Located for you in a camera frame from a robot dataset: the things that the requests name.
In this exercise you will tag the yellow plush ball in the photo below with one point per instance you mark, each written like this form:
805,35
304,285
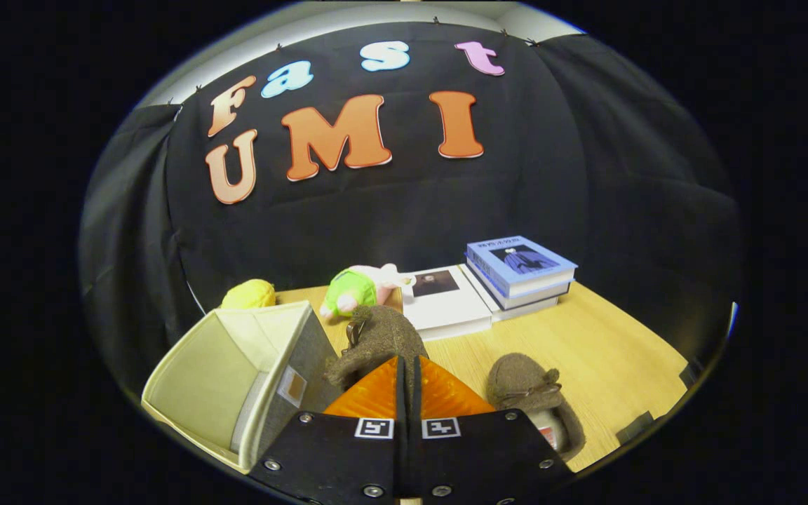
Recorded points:
248,294

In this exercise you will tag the grey fabric storage box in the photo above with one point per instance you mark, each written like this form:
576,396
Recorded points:
200,379

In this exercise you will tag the small black strip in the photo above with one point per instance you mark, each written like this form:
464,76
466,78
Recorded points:
634,426

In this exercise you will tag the green and pink plush toy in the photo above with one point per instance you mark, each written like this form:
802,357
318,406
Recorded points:
355,291

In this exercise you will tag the white book with dark photo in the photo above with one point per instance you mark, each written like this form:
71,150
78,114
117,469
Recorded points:
446,308

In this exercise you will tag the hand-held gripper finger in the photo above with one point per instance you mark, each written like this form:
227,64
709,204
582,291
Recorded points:
416,393
402,393

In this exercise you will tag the black backdrop cloth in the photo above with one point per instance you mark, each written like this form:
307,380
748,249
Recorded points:
376,224

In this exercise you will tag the plain white book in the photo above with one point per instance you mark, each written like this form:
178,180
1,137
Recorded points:
527,312

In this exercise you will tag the brown fuzzy shoe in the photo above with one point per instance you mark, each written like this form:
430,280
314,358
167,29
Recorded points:
383,337
516,382

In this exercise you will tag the dark-spined book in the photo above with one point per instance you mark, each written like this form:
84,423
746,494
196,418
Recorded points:
537,298

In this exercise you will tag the blue book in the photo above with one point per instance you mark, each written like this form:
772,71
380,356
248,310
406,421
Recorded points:
516,263

